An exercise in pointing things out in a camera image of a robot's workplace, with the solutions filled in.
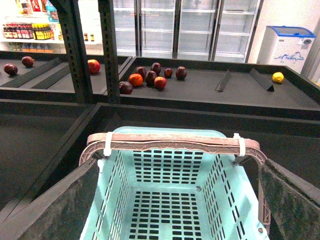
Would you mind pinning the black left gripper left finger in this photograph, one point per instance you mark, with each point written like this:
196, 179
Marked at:
58, 214

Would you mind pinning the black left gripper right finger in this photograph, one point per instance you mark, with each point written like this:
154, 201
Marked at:
294, 203

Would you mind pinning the light blue plastic shopping basket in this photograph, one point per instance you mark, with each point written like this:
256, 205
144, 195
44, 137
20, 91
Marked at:
162, 205

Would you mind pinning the small red apple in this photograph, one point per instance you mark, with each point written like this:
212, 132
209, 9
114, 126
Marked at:
160, 82

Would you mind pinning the black lower display tray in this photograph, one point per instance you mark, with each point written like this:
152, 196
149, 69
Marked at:
40, 142

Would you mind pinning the black display tray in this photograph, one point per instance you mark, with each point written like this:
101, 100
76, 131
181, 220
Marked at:
54, 85
226, 87
40, 142

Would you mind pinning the white zip tie left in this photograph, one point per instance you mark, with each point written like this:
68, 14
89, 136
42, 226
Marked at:
107, 151

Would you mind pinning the white zip tie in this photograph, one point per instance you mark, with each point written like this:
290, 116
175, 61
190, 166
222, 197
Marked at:
107, 151
242, 144

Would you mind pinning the white zip tie right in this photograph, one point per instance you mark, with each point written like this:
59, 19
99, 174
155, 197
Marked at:
242, 144

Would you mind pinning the black upper display tray right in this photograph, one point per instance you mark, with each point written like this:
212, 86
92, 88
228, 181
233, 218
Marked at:
226, 87

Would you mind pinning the black shelf divider right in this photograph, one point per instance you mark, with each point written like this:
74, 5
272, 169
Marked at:
262, 80

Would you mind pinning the yellow lemon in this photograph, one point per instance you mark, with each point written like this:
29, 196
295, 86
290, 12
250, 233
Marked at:
277, 77

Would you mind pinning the long black divider strip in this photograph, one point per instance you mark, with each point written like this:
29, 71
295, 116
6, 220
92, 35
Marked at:
20, 80

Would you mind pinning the dark red fruit front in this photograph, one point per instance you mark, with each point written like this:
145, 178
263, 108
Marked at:
125, 88

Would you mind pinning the black upper display tray left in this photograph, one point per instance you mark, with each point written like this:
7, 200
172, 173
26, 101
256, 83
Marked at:
54, 85

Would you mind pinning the dark red fruit far left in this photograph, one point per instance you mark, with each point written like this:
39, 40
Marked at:
10, 69

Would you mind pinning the orange red fruit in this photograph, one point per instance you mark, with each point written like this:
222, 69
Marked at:
136, 80

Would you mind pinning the dark red fruit upper left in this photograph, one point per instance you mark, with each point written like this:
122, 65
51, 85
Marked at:
27, 61

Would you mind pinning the white blue chest freezer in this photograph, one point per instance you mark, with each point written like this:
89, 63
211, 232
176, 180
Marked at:
286, 45

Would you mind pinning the dark red fruit centre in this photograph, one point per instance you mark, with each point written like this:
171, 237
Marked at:
150, 77

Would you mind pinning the dark red fruit back left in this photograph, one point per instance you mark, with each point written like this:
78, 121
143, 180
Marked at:
141, 70

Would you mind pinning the dark red fruit right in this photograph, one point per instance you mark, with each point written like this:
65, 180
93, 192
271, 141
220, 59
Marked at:
181, 73

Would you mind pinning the dark red fruit back top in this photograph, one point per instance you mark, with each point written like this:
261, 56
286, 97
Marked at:
156, 67

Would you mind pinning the small dark red fruit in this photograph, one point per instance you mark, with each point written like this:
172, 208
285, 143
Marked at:
168, 72

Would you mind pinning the white shelf with bottles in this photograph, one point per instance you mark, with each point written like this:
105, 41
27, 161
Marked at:
35, 26

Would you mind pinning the glass door display fridge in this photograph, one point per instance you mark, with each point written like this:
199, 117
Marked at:
205, 30

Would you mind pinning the black perforated shelf post right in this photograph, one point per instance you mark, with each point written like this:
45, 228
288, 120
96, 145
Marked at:
107, 23

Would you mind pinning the black perforated shelf post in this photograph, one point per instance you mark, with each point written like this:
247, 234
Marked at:
71, 27
107, 23

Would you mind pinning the red apple near post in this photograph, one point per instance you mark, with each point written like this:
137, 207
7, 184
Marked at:
93, 66

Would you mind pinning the black perforated shelf post left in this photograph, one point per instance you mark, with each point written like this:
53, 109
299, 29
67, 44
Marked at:
71, 27

